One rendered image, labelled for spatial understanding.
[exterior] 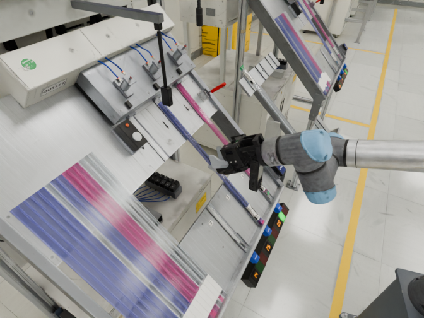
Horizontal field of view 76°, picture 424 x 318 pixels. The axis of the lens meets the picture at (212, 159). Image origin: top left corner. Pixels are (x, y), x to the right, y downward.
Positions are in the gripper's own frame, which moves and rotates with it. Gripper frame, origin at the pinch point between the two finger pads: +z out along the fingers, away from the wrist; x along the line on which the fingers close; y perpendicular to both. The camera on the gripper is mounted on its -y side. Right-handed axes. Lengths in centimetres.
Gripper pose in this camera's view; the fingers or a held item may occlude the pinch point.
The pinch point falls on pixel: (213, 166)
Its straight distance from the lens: 84.6
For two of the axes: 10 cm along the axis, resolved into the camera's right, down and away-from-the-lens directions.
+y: -4.5, -8.1, -3.8
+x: -4.9, 5.8, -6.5
